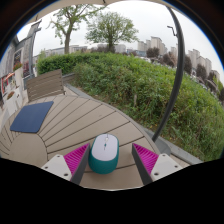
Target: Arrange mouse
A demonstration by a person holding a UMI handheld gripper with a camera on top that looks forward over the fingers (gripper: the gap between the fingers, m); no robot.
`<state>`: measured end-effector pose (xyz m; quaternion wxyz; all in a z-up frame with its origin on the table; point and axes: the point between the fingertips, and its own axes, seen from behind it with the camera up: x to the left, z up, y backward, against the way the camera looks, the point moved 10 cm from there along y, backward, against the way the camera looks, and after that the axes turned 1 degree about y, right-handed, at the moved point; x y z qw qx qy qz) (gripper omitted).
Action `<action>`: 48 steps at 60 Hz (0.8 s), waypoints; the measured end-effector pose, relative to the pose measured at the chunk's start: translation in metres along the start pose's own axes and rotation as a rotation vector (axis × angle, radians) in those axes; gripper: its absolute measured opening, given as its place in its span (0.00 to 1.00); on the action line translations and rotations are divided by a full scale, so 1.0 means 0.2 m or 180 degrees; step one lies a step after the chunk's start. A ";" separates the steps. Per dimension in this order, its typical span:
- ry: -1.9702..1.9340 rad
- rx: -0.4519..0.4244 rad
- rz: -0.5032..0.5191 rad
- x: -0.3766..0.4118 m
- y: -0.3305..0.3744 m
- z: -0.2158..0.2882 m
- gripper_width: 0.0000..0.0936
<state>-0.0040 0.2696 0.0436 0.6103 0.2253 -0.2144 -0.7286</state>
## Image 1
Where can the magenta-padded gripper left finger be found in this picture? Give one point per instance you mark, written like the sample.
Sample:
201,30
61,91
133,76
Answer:
58,166

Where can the low white flower planter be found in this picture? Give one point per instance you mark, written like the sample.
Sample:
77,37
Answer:
11,104

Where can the tall sparse-leaved tree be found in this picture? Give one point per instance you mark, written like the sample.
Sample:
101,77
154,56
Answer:
67,40

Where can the grey storefront building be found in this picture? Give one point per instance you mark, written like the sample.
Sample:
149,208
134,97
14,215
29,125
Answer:
18,56

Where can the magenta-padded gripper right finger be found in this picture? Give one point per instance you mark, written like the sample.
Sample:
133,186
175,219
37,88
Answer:
163,165

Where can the tall grey sign pillar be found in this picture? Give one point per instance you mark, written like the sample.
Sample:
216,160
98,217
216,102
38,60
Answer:
32,50

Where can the tall white flower planter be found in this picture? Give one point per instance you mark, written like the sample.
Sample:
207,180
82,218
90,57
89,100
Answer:
20,78

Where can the dark curved parasol pole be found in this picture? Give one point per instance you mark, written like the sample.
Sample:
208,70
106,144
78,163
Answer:
176,83

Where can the round leafy tree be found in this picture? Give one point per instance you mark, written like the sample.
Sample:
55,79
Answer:
111,30

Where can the green hedge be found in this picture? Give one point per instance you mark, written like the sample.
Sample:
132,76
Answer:
133,86

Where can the far apartment buildings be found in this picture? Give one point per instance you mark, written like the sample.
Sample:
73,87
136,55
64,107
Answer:
155,42

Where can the slatted grey outdoor chair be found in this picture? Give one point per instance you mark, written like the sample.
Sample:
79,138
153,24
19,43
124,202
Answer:
45,85

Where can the white and teal computer mouse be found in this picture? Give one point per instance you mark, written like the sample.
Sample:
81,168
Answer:
104,153

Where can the far dark trees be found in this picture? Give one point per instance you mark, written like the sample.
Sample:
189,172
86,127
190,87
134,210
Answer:
201,71

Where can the dark blue mouse pad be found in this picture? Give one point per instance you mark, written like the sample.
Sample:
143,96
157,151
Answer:
31,116

